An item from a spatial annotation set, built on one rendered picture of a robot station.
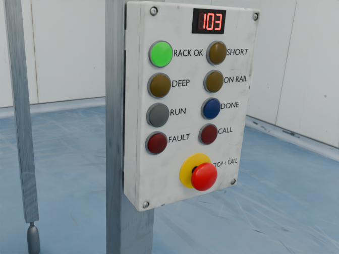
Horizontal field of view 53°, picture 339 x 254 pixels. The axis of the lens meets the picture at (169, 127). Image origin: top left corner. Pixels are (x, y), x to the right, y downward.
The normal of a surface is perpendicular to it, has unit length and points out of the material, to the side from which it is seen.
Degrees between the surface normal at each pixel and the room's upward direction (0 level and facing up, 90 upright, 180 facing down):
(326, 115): 90
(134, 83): 90
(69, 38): 90
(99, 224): 0
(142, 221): 90
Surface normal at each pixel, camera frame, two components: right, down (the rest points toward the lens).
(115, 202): -0.85, 0.12
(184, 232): 0.06, -0.94
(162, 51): 0.51, 0.26
